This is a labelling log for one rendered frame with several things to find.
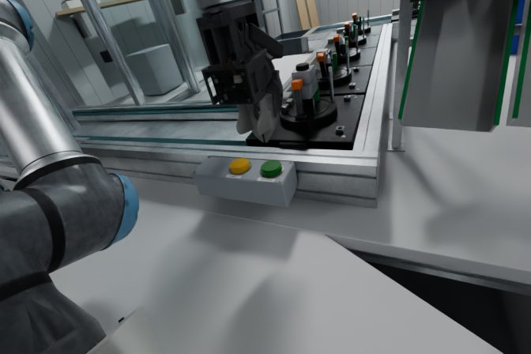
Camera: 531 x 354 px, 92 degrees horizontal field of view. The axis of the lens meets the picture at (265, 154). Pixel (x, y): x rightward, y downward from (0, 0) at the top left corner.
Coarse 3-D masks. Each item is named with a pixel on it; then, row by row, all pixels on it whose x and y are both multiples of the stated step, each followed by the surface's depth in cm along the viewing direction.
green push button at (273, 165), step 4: (268, 160) 50; (272, 160) 50; (276, 160) 49; (264, 164) 49; (268, 164) 49; (272, 164) 48; (276, 164) 48; (280, 164) 48; (264, 168) 48; (268, 168) 48; (272, 168) 47; (276, 168) 47; (280, 168) 47; (264, 172) 47; (268, 172) 47; (272, 172) 47; (276, 172) 47
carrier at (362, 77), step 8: (328, 56) 78; (336, 56) 81; (328, 64) 79; (336, 64) 83; (320, 72) 85; (328, 72) 80; (336, 72) 81; (344, 72) 80; (352, 72) 84; (360, 72) 82; (368, 72) 81; (320, 80) 78; (328, 80) 76; (336, 80) 76; (344, 80) 76; (352, 80) 78; (360, 80) 77; (368, 80) 76; (288, 88) 83; (320, 88) 77; (328, 88) 76; (336, 88) 75; (344, 88) 73; (352, 88) 72; (360, 88) 71
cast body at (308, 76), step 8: (304, 64) 57; (296, 72) 57; (304, 72) 56; (312, 72) 57; (304, 80) 57; (312, 80) 57; (304, 88) 57; (312, 88) 58; (304, 96) 58; (312, 96) 58
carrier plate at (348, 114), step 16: (320, 96) 72; (336, 96) 70; (352, 96) 68; (352, 112) 60; (288, 128) 60; (320, 128) 57; (352, 128) 54; (256, 144) 60; (272, 144) 58; (320, 144) 53; (336, 144) 51; (352, 144) 50
